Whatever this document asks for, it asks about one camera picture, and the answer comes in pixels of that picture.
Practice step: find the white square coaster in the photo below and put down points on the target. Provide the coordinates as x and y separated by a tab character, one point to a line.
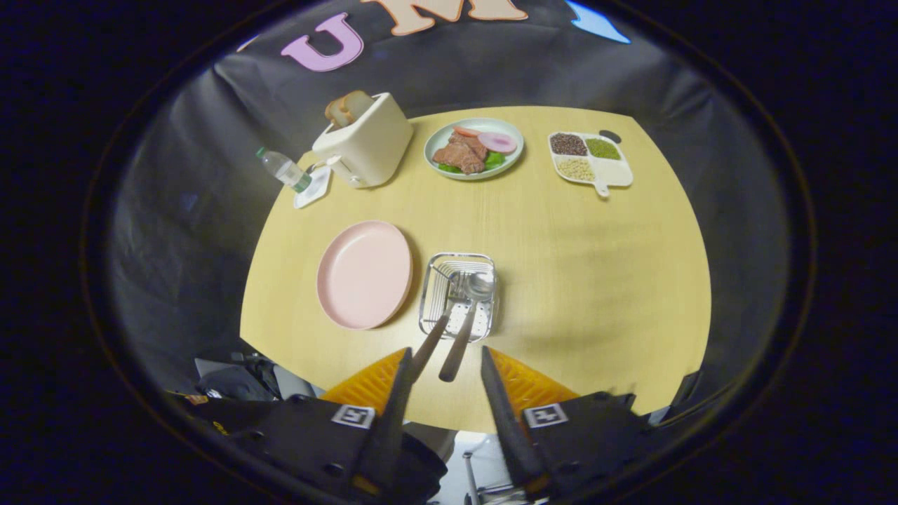
312	196

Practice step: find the small black oval object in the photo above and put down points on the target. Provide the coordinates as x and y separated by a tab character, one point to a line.
610	136

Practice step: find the pale green food plate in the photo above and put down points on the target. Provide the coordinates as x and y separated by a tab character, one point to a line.
513	160

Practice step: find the heap of dark brown beans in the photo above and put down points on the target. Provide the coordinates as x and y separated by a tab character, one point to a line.
568	144

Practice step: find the grey metal frame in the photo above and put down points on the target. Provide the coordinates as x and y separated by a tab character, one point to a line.
471	484

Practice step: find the clear plastic water bottle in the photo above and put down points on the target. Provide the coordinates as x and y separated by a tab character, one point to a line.
284	170

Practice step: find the brown meat slices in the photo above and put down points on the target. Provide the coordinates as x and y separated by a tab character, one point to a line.
459	154

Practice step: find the pink ham slice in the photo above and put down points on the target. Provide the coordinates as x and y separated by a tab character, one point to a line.
498	142

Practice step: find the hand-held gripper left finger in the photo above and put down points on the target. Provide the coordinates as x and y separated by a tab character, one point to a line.
393	421

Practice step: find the cream white toaster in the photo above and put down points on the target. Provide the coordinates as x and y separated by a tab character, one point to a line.
372	147

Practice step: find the green lettuce leaf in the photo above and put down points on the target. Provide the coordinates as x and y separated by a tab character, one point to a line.
494	160

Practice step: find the white divided dish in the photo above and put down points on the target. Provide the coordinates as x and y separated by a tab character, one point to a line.
617	172

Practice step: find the black chair frame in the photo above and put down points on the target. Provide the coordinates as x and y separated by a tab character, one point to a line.
685	389

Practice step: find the pink round plate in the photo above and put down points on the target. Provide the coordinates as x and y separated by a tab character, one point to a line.
365	273

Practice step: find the heap of green beans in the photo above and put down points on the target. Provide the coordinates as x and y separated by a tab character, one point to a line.
603	149

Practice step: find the heap of yellow beans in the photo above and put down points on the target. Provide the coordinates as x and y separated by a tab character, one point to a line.
575	169

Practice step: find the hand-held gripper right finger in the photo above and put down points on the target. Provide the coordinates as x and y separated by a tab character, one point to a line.
505	421

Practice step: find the red tomato slice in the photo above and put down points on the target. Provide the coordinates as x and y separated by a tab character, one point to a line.
465	131

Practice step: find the toasted bread slice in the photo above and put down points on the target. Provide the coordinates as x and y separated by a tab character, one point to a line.
334	113
358	105

